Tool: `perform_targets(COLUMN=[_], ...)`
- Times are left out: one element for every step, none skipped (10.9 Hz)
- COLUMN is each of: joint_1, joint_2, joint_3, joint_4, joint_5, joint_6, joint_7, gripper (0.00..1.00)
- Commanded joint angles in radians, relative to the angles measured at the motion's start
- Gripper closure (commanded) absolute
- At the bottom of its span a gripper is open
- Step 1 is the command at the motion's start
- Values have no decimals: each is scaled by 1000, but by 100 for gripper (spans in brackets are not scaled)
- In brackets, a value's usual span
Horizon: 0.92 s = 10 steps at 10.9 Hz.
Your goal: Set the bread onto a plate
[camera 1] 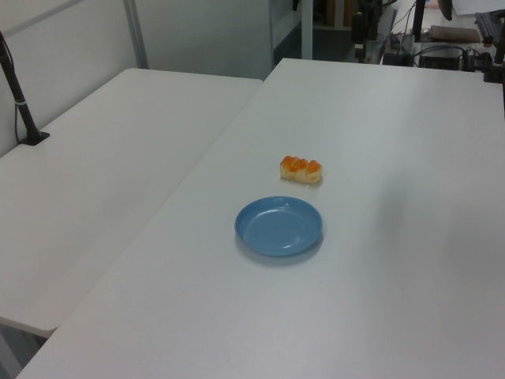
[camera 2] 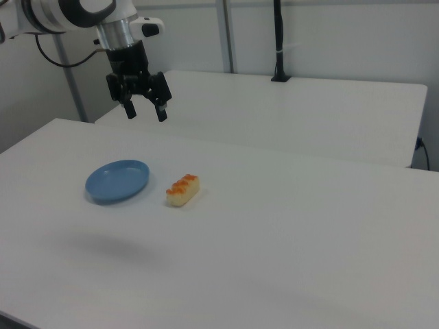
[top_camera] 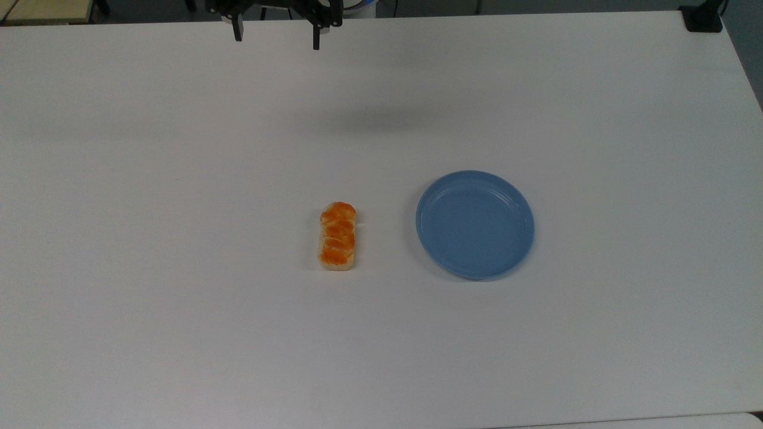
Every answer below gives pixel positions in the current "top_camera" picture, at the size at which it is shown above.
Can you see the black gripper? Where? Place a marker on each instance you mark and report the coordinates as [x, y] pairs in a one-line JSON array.
[[280, 6]]

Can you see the orange glazed bread loaf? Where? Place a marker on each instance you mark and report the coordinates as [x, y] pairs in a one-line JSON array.
[[338, 236]]

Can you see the blue plastic plate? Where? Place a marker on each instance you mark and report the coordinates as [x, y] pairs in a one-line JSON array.
[[474, 224]]

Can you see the light wooden table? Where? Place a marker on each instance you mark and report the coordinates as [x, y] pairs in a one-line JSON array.
[[45, 11]]

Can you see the black table clamp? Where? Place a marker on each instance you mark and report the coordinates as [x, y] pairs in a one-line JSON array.
[[703, 16]]

